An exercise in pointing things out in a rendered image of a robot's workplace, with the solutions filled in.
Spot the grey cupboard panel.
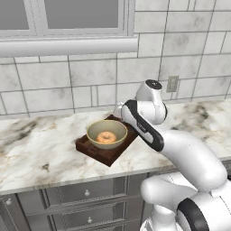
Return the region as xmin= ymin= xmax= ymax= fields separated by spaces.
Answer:
xmin=125 ymin=172 xmax=150 ymax=231

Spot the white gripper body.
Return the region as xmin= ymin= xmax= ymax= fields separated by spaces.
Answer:
xmin=113 ymin=101 xmax=125 ymax=121

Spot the dark brown wooden tray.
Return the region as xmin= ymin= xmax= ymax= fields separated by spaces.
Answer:
xmin=75 ymin=114 xmax=140 ymax=168

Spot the orange glazed donut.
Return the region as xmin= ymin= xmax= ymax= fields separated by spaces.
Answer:
xmin=96 ymin=131 xmax=117 ymax=144

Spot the grey cupboard door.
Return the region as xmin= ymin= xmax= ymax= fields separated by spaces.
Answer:
xmin=0 ymin=193 xmax=23 ymax=231

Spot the grey framed window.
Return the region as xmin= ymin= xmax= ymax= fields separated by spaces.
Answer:
xmin=0 ymin=0 xmax=136 ymax=39

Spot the beige bowl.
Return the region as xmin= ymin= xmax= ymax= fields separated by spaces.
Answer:
xmin=86 ymin=119 xmax=129 ymax=151

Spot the grey window sill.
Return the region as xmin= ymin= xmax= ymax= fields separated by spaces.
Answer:
xmin=0 ymin=35 xmax=140 ymax=59

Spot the grey wall outlet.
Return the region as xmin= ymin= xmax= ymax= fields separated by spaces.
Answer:
xmin=166 ymin=75 xmax=180 ymax=94

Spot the grey drawer front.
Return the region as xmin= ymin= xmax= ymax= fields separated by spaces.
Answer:
xmin=51 ymin=201 xmax=129 ymax=231
xmin=43 ymin=176 xmax=129 ymax=216

